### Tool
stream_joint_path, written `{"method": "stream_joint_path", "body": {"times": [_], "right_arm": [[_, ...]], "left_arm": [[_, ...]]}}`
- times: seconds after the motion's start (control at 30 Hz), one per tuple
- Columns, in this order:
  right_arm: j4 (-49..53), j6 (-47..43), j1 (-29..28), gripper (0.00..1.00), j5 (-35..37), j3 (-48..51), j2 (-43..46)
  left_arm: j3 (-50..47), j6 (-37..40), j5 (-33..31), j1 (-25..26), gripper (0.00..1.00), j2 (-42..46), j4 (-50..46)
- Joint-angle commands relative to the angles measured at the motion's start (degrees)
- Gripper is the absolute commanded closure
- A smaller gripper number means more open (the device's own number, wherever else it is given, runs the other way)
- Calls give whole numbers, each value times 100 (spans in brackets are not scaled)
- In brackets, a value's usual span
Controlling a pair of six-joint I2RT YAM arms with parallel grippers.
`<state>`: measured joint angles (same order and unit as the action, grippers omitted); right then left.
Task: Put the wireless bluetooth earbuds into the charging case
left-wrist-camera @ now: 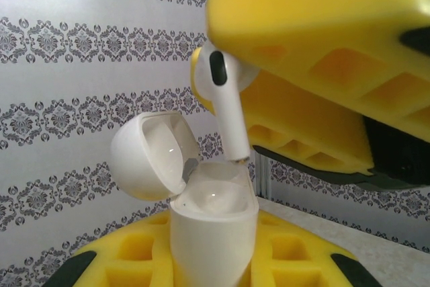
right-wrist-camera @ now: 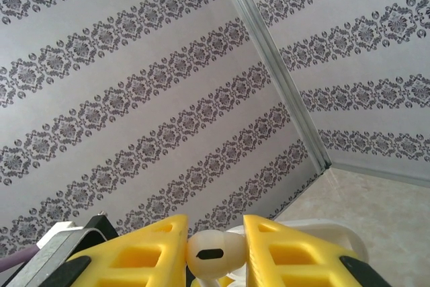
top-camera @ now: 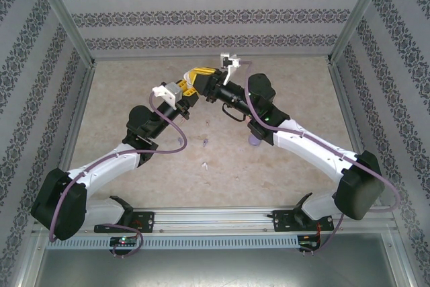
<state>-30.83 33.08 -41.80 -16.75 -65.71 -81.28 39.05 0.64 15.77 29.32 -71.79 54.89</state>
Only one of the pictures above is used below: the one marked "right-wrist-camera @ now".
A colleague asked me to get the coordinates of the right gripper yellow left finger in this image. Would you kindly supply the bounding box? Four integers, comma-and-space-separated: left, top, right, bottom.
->
43, 213, 189, 287

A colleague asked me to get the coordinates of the thin aluminium wall base rail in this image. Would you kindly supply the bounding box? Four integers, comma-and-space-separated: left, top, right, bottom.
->
331, 161, 430, 186

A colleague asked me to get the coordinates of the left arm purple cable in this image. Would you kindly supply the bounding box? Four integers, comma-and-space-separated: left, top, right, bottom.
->
0, 245, 43, 273

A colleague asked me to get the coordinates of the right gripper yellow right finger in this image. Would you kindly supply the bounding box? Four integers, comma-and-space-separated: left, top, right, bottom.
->
243, 214, 393, 287

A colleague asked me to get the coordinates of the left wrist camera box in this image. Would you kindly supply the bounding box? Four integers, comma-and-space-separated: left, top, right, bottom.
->
6, 221, 101, 287

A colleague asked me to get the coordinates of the white wireless earbud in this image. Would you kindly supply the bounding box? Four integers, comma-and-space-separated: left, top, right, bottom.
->
186, 229, 247, 287

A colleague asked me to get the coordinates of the aluminium frame post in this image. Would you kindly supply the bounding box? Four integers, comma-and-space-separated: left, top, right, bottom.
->
214, 0, 334, 171

